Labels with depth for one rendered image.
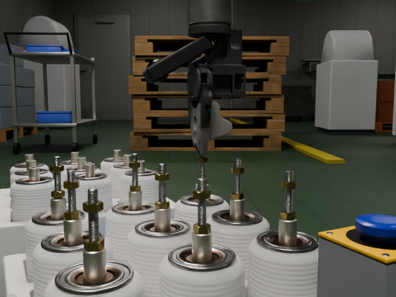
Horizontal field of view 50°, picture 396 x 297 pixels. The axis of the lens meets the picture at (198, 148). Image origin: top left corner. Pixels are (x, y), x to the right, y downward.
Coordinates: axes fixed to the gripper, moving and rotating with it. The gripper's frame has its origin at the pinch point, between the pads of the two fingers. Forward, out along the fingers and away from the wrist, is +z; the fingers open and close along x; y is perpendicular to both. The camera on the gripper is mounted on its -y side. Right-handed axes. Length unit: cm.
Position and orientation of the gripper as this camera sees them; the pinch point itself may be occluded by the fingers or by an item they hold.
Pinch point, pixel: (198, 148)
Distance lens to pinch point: 71.8
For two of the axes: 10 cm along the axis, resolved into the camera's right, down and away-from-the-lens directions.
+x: -2.9, -1.1, 9.5
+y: 9.6, -0.4, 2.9
